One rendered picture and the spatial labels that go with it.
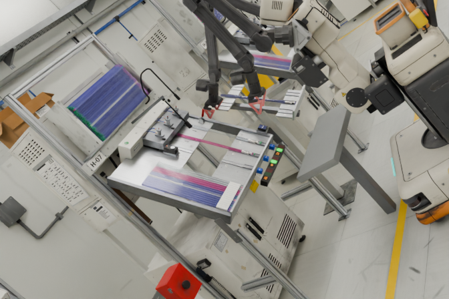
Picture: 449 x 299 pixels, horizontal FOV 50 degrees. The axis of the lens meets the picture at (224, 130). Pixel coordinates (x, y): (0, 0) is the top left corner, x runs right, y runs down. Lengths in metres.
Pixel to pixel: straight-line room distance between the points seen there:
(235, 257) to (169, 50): 1.78
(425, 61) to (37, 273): 3.05
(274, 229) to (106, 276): 1.68
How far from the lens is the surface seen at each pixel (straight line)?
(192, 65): 3.81
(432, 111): 2.30
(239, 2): 2.65
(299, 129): 3.78
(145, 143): 2.82
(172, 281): 2.26
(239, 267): 2.79
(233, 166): 2.68
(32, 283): 3.97
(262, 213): 3.05
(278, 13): 2.30
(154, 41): 3.89
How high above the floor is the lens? 1.51
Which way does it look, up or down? 12 degrees down
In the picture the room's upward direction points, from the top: 44 degrees counter-clockwise
